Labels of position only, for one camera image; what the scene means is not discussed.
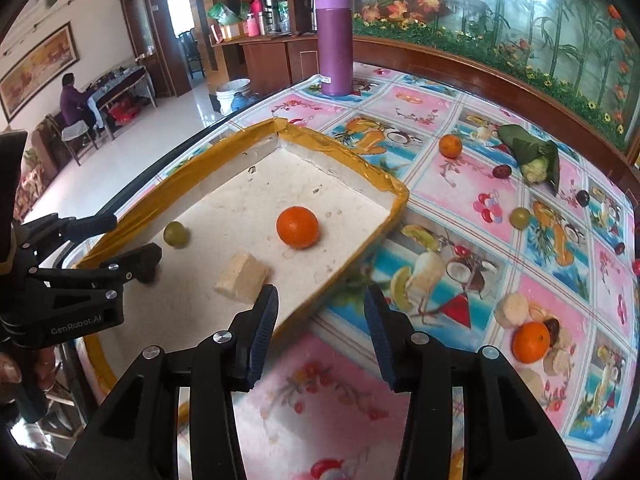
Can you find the black thermos jug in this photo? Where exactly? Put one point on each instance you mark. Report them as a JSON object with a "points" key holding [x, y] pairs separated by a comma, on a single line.
{"points": [[270, 7]]}

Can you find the dark red date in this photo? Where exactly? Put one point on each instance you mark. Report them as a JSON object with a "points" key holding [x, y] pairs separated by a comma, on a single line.
{"points": [[553, 330], [620, 248]]}

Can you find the pink bottle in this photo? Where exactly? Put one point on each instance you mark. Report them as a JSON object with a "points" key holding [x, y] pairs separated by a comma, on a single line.
{"points": [[256, 12]]}

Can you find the person's left hand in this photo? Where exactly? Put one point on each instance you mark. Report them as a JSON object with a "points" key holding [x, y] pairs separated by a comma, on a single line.
{"points": [[7, 369]]}

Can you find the purple thermos bottle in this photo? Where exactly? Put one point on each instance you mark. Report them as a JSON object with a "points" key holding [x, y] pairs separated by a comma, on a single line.
{"points": [[335, 40]]}

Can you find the green bag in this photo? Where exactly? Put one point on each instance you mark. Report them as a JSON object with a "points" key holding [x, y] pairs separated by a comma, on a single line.
{"points": [[222, 12]]}

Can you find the small cardboard box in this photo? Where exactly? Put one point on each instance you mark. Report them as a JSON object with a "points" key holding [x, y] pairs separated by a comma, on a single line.
{"points": [[230, 31]]}

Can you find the dark wooden chair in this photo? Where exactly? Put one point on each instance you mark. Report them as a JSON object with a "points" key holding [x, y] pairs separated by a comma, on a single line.
{"points": [[192, 55]]}

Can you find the framed wall painting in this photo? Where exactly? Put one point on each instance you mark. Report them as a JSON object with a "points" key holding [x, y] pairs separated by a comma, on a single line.
{"points": [[37, 67]]}

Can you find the red bag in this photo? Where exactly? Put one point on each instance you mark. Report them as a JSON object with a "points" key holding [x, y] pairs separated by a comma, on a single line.
{"points": [[122, 112]]}

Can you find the white bucket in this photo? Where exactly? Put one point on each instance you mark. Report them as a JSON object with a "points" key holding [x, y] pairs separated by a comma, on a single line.
{"points": [[231, 94]]}

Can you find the orange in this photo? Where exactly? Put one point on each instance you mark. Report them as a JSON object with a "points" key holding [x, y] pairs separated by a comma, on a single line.
{"points": [[531, 342], [297, 227], [450, 146]]}

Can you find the wooden counter cabinet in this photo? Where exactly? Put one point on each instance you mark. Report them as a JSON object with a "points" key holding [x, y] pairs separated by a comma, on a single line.
{"points": [[270, 65]]}

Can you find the dining table with cloth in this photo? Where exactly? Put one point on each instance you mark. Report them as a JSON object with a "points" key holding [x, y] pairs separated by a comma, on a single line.
{"points": [[117, 85]]}

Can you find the printed fruit tablecloth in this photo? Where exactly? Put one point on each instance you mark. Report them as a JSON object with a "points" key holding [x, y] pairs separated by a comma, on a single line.
{"points": [[425, 105]]}

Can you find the white foam tray yellow tape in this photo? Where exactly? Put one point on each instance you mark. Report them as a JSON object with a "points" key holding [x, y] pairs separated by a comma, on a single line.
{"points": [[240, 200]]}

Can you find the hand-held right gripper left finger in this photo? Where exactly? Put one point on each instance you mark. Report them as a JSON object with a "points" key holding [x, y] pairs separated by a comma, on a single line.
{"points": [[262, 332]]}

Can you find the peeled banana piece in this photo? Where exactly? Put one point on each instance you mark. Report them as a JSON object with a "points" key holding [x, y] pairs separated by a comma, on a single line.
{"points": [[512, 309], [556, 361]]}

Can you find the green leafy cabbage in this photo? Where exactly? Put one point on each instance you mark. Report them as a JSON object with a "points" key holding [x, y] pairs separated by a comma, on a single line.
{"points": [[530, 155]]}

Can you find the green grape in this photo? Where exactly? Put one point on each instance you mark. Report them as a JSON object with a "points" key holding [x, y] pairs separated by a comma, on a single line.
{"points": [[176, 235], [520, 218]]}

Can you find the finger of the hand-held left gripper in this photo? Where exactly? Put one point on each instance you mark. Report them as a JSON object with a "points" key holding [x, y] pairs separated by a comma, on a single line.
{"points": [[137, 262], [80, 224]]}

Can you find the glass fish tank with flowers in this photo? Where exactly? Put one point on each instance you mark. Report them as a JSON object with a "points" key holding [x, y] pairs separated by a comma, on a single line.
{"points": [[500, 10]]}

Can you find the dark purple plum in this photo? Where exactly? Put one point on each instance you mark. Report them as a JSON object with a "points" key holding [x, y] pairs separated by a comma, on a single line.
{"points": [[582, 197]]}

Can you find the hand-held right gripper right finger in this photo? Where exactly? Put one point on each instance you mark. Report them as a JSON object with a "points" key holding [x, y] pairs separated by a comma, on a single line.
{"points": [[377, 340]]}

